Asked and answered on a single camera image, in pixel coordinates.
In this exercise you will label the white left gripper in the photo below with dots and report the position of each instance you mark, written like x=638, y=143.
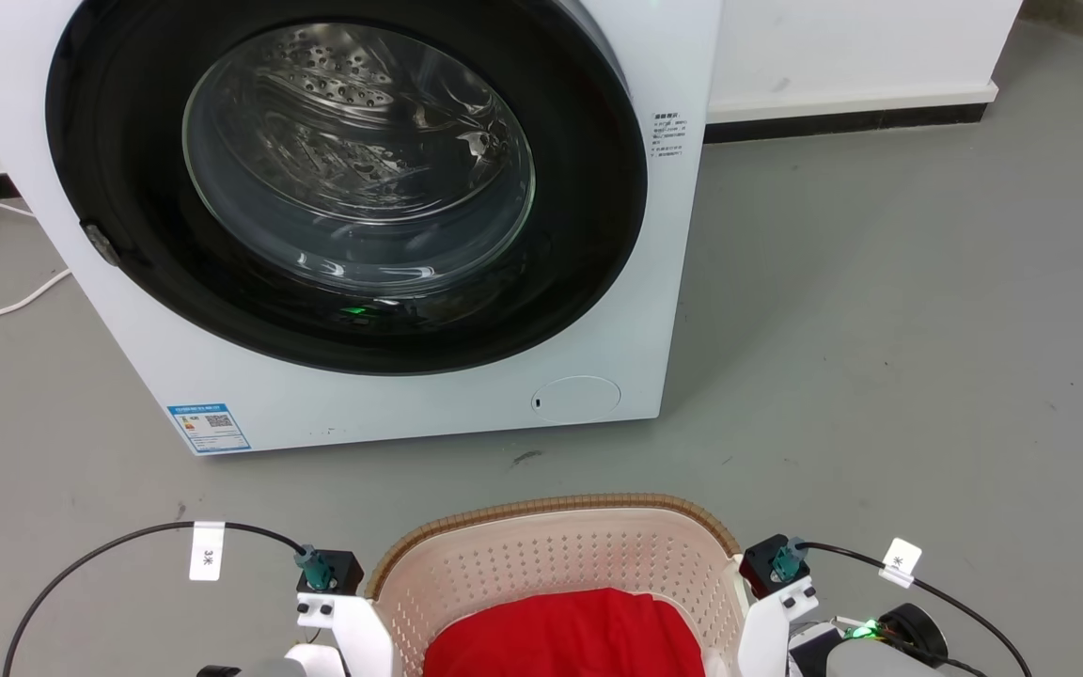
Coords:
x=358, y=635

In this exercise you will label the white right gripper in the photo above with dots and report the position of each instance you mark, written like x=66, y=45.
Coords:
x=765, y=630

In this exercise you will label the beige perforated laundry basket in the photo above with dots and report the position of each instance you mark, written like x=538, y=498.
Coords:
x=551, y=555

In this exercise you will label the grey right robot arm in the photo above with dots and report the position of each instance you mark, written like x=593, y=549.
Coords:
x=871, y=653

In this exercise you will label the red cloth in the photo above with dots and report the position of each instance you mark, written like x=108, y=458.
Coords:
x=565, y=635

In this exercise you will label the white front-load washing machine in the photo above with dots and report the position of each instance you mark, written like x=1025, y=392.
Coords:
x=429, y=409

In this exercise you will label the blue energy label sticker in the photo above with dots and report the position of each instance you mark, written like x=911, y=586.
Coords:
x=208, y=428

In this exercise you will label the round white filter cover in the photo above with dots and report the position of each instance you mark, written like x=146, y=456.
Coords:
x=577, y=398

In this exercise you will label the black round washer door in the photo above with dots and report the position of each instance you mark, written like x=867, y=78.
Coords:
x=128, y=273

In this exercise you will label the small text sticker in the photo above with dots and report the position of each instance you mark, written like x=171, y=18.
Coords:
x=669, y=133

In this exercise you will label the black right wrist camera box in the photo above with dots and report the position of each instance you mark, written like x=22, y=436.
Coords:
x=760, y=564

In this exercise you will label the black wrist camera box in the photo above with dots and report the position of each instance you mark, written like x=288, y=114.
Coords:
x=760, y=564
x=339, y=570

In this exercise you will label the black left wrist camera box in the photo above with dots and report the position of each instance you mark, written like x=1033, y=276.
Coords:
x=339, y=570

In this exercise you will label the black wall baseboard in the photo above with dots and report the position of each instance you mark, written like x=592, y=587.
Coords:
x=842, y=122

